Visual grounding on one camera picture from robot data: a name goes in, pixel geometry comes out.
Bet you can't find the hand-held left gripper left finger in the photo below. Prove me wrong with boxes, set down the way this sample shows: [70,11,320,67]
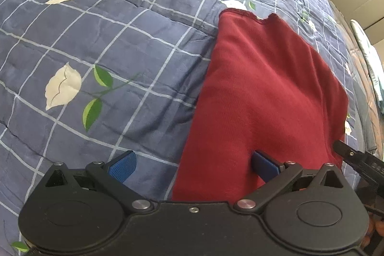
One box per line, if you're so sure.
[44,150,154,212]

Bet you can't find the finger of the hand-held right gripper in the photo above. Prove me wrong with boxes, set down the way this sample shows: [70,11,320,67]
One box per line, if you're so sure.
[333,140,375,168]

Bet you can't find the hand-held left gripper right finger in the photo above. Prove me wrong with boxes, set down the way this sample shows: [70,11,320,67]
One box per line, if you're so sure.
[233,150,346,213]

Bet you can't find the red knit garment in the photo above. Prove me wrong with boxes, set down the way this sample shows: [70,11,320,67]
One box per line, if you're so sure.
[171,8,350,203]

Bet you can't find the blue checked floral blanket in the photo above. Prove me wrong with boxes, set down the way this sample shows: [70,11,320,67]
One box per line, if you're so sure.
[0,0,376,256]

